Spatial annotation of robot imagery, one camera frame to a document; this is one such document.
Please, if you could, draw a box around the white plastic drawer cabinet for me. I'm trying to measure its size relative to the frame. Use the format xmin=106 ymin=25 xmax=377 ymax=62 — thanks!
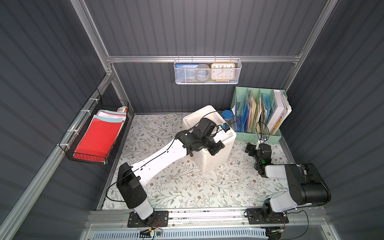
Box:
xmin=183 ymin=105 xmax=237 ymax=173

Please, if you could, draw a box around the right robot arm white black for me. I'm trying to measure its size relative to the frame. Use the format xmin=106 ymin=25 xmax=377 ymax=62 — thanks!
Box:
xmin=245 ymin=143 xmax=332 ymax=221

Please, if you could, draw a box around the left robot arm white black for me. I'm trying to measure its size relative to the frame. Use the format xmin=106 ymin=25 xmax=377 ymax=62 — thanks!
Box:
xmin=116 ymin=118 xmax=225 ymax=222

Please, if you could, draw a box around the blue lid pen jar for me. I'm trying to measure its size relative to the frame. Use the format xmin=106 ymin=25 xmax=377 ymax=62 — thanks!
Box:
xmin=222 ymin=110 xmax=235 ymax=126

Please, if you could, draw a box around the mint green file organizer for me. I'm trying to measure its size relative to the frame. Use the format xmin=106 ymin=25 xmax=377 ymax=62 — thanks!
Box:
xmin=231 ymin=87 xmax=282 ymax=144

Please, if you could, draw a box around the blue folder in organizer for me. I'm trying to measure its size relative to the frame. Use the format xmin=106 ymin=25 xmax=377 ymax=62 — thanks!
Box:
xmin=236 ymin=93 xmax=250 ymax=133

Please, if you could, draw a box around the grey tape roll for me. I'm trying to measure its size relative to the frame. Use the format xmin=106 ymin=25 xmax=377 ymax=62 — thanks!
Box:
xmin=195 ymin=64 xmax=211 ymax=83

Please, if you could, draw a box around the blue box in basket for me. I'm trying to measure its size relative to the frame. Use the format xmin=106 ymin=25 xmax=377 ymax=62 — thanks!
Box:
xmin=174 ymin=63 xmax=199 ymax=84

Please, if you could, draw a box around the yellow alarm clock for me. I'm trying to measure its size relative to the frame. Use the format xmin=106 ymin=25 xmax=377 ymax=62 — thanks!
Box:
xmin=211 ymin=63 xmax=236 ymax=82

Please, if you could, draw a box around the red paper folder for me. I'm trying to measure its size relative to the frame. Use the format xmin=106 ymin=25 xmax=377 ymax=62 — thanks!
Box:
xmin=74 ymin=115 xmax=125 ymax=163

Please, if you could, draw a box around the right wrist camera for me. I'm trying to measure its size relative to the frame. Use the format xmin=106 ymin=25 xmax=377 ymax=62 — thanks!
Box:
xmin=259 ymin=135 xmax=268 ymax=144

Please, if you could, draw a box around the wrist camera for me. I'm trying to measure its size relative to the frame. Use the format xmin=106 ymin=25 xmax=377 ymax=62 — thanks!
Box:
xmin=259 ymin=135 xmax=268 ymax=144
xmin=221 ymin=123 xmax=231 ymax=133

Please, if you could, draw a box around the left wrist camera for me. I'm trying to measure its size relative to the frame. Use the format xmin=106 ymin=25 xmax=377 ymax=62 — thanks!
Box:
xmin=221 ymin=123 xmax=231 ymax=133

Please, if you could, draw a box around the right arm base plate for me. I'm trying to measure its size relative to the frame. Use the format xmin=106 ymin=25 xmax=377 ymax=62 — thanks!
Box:
xmin=243 ymin=208 xmax=289 ymax=225

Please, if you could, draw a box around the white wire wall basket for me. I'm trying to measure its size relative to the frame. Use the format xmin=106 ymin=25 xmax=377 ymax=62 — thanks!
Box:
xmin=174 ymin=57 xmax=242 ymax=85

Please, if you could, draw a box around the white vented cable duct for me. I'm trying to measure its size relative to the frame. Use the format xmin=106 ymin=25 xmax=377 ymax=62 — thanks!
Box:
xmin=91 ymin=227 xmax=268 ymax=240

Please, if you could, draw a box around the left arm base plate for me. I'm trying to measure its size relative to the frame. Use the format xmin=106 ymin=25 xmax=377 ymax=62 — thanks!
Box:
xmin=127 ymin=211 xmax=169 ymax=228

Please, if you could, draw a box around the black wire side basket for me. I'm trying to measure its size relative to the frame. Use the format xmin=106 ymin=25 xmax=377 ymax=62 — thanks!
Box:
xmin=59 ymin=90 xmax=130 ymax=165

